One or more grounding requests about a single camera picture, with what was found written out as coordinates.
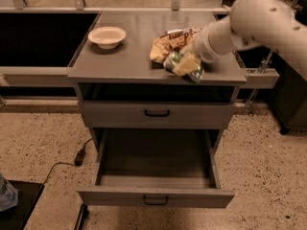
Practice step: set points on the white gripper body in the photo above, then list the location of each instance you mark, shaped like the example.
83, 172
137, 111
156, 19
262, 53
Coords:
201, 45

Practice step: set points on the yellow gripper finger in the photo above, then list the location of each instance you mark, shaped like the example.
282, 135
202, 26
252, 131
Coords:
187, 64
187, 49

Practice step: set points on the green soda can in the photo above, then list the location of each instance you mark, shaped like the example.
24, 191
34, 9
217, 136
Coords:
173, 59

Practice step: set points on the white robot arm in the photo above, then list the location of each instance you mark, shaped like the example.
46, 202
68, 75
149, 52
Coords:
249, 24

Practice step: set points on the grey drawer cabinet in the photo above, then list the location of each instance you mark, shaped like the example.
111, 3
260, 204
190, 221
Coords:
126, 73

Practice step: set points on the closed grey drawer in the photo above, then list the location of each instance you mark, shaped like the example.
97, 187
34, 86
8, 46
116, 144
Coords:
156, 115

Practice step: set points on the open grey drawer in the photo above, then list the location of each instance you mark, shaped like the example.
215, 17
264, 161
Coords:
156, 167

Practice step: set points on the brown yellow chip bag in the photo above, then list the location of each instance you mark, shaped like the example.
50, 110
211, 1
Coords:
173, 41

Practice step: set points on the white bowl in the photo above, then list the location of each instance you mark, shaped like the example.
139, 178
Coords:
107, 37

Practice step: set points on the metal tripod stand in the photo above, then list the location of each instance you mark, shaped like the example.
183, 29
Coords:
263, 77

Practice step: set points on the dark cabinet at right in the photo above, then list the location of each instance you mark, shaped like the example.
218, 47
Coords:
288, 99

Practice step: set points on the blue white plastic bag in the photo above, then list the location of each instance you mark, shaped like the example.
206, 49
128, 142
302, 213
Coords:
8, 194

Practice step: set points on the black power adapter with cable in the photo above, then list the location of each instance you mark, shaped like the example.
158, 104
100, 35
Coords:
78, 161

